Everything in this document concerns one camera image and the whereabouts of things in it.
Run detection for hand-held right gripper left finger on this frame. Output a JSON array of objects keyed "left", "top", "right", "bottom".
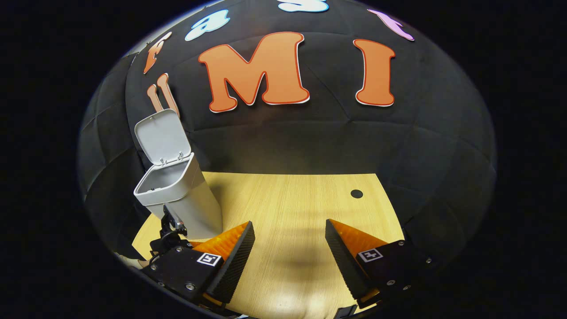
[{"left": 143, "top": 221, "right": 256, "bottom": 306}]

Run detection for wooden desktop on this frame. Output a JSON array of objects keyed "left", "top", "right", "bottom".
[{"left": 132, "top": 172, "right": 406, "bottom": 319}]

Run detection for white desktop garbage bin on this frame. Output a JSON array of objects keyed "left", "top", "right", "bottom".
[{"left": 134, "top": 109, "right": 223, "bottom": 240}]

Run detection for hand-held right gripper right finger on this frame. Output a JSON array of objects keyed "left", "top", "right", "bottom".
[{"left": 325, "top": 218, "right": 437, "bottom": 309}]

